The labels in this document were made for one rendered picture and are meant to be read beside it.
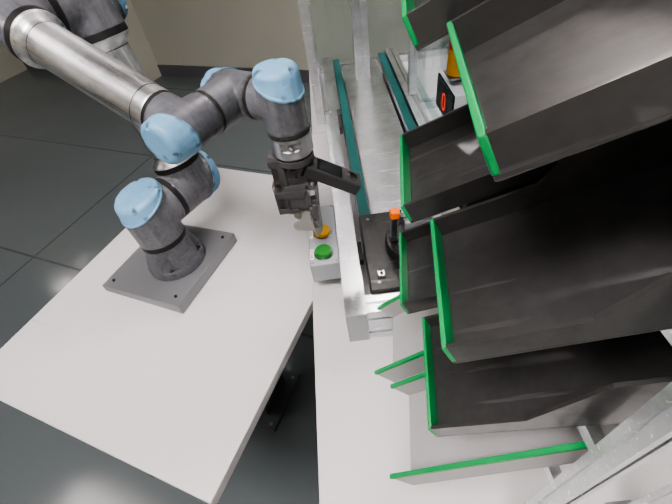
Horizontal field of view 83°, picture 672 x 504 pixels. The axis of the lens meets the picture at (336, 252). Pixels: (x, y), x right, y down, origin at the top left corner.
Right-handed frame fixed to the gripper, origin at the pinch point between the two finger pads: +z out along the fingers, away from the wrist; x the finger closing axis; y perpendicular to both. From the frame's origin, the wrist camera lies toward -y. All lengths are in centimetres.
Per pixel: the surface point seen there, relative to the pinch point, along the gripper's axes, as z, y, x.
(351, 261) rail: 7.7, -5.7, 3.7
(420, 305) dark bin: -17.1, -13.5, 34.6
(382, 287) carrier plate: 6.7, -11.5, 13.0
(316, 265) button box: 7.9, 2.4, 3.4
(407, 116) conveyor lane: 9, -31, -61
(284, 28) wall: 55, 28, -342
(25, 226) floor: 104, 225, -157
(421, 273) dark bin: -16.3, -15.0, 28.9
